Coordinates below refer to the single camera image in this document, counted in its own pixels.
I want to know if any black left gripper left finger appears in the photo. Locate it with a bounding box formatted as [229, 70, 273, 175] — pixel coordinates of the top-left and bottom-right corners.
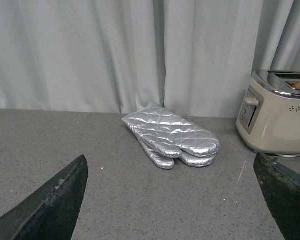
[0, 155, 88, 240]

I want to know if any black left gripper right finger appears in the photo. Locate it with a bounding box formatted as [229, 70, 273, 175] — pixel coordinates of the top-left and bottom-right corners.
[253, 152, 300, 240]

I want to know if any grey curtain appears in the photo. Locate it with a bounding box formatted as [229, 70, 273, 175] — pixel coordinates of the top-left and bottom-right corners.
[0, 0, 300, 118]

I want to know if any upper silver quilted oven mitt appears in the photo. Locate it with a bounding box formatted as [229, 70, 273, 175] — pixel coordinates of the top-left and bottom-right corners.
[122, 105, 220, 158]

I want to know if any lower silver quilted oven mitt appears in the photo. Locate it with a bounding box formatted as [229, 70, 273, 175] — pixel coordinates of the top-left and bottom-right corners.
[132, 126, 220, 170]

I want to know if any beige two-slot toaster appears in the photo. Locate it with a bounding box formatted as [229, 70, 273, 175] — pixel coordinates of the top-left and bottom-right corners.
[236, 69, 300, 156]

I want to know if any silver quilted oven mitt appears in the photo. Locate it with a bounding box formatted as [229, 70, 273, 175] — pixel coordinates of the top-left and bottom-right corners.
[132, 126, 220, 170]
[122, 105, 220, 158]

